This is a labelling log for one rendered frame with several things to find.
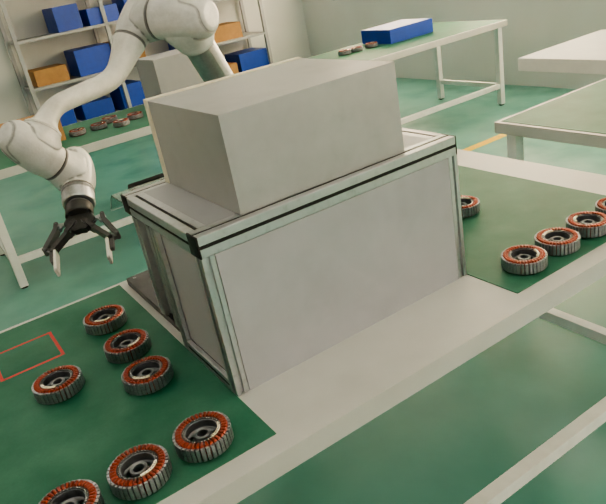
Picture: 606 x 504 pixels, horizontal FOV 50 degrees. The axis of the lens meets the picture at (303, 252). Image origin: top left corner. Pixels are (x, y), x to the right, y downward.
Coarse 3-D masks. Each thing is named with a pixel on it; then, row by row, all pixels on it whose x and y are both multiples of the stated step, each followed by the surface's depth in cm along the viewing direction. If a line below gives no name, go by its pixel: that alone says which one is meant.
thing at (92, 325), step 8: (96, 312) 175; (104, 312) 176; (112, 312) 176; (120, 312) 172; (88, 320) 171; (96, 320) 170; (104, 320) 169; (112, 320) 169; (120, 320) 171; (88, 328) 169; (96, 328) 168; (104, 328) 168; (112, 328) 169
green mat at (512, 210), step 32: (480, 192) 213; (512, 192) 208; (544, 192) 204; (576, 192) 199; (480, 224) 191; (512, 224) 187; (544, 224) 183; (480, 256) 172; (576, 256) 163; (512, 288) 155
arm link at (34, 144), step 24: (120, 48) 194; (144, 48) 200; (120, 72) 193; (72, 96) 181; (96, 96) 188; (24, 120) 173; (48, 120) 174; (0, 144) 167; (24, 144) 167; (48, 144) 172; (24, 168) 173; (48, 168) 174
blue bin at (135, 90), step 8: (128, 80) 786; (136, 80) 773; (120, 88) 752; (128, 88) 758; (136, 88) 763; (112, 96) 783; (120, 96) 759; (136, 96) 765; (144, 96) 771; (120, 104) 770; (136, 104) 768
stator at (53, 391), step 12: (48, 372) 150; (60, 372) 150; (72, 372) 149; (36, 384) 146; (48, 384) 149; (60, 384) 147; (72, 384) 145; (36, 396) 144; (48, 396) 143; (60, 396) 143; (72, 396) 146
